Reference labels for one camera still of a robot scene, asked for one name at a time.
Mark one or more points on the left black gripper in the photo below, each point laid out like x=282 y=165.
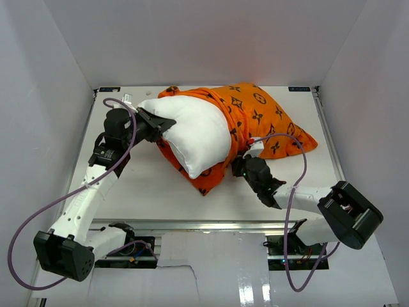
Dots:
x=162 y=123

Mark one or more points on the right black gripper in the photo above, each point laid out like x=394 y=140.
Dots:
x=237 y=163

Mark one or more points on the white pillow insert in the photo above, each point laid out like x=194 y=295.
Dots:
x=200 y=138

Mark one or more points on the orange patterned pillowcase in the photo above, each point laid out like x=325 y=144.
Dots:
x=250 y=112

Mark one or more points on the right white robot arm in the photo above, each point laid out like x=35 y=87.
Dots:
x=344 y=214

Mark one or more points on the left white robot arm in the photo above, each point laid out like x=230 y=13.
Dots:
x=69 y=248

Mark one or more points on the left blue corner label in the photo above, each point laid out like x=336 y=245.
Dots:
x=113 y=89

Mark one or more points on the blue corner label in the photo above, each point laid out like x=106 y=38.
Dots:
x=113 y=89
x=299 y=89

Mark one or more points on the right blue corner label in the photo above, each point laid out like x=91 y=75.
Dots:
x=299 y=89

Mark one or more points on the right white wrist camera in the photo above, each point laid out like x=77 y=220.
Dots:
x=255 y=147

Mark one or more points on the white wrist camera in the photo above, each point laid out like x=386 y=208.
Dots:
x=127 y=100
x=255 y=147

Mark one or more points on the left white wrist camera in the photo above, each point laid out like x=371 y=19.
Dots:
x=127 y=100

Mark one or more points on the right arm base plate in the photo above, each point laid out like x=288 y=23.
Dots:
x=300 y=257

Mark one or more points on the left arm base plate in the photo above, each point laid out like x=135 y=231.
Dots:
x=138 y=253

